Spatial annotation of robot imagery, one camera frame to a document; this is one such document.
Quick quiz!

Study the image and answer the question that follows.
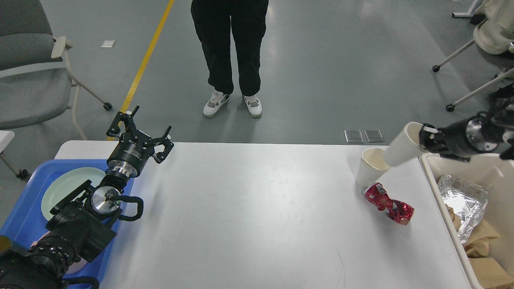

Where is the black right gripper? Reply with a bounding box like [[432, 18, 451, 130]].
[[419, 116, 492, 161]]

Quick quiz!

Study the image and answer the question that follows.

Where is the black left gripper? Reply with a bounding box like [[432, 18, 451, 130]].
[[106, 106, 174, 179]]

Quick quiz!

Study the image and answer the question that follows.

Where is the white paper cup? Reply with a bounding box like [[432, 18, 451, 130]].
[[383, 122, 426, 167], [355, 148, 390, 188]]

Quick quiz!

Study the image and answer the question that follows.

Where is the aluminium foil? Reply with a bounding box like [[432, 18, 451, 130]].
[[438, 175, 490, 245]]

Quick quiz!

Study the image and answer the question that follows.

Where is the crushed red snack wrapper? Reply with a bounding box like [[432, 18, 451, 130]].
[[364, 182, 414, 225]]

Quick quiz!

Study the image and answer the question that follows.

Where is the green plate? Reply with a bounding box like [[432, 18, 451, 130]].
[[41, 167, 105, 221]]

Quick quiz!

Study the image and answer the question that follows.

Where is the brown paper bag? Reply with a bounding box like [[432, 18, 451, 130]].
[[456, 201, 513, 289]]

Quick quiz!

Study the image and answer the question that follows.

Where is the pink mug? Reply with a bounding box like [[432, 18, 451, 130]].
[[66, 258, 88, 275]]

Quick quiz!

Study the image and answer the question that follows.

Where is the dark teal mug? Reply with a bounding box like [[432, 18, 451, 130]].
[[0, 235, 13, 252]]

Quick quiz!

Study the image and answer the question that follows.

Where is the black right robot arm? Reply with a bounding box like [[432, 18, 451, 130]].
[[418, 84, 514, 162]]

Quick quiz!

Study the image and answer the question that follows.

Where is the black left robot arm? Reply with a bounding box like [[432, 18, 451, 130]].
[[0, 106, 174, 289]]

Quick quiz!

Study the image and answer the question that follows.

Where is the grey floor plate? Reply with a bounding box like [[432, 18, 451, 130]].
[[365, 130, 384, 143], [345, 130, 364, 143]]

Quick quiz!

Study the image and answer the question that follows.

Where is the beige plastic bin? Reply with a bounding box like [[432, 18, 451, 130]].
[[419, 153, 514, 289]]

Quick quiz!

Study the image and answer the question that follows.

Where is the grey office chair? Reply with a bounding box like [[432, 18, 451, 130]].
[[0, 0, 113, 140]]

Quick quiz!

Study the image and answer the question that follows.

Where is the white side table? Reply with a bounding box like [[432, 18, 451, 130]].
[[0, 130, 29, 179]]

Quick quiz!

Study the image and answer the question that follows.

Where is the person in grey sweater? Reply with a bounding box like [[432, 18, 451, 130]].
[[190, 0, 269, 119]]

